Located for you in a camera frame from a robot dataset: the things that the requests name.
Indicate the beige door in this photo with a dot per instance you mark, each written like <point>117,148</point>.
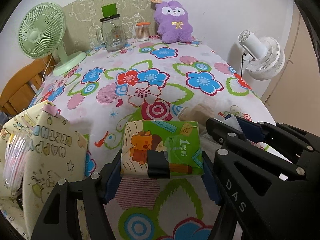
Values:
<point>292,97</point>

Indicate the cotton swab jar orange lid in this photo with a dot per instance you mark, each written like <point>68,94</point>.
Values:
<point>142,31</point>

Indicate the floral tablecloth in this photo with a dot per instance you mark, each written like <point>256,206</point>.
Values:
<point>149,81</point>

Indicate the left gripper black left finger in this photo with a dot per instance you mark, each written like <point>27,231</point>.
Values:
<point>59,216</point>

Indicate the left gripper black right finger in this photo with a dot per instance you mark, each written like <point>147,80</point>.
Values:
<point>263,205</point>

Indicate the green desk fan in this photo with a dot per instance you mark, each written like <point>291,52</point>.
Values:
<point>41,33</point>

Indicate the green cup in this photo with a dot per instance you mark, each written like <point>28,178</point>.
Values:
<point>109,10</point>

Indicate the white standing fan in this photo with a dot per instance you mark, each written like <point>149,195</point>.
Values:
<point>263,57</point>

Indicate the green tissue pack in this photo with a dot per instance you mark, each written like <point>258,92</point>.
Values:
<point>161,149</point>

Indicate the cream fabric storage box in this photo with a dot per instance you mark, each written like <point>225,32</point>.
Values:
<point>57,151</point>

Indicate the purple plush toy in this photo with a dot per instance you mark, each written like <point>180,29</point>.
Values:
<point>173,22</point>

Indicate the green patterned cardboard panel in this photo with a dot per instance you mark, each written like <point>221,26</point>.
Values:
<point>83,19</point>

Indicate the glass jar with black lid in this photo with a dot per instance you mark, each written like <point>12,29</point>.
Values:
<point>111,33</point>

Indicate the clear plastic tube pack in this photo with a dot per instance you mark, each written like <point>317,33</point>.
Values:
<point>15,158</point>

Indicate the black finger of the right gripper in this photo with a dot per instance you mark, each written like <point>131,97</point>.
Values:
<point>278,149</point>

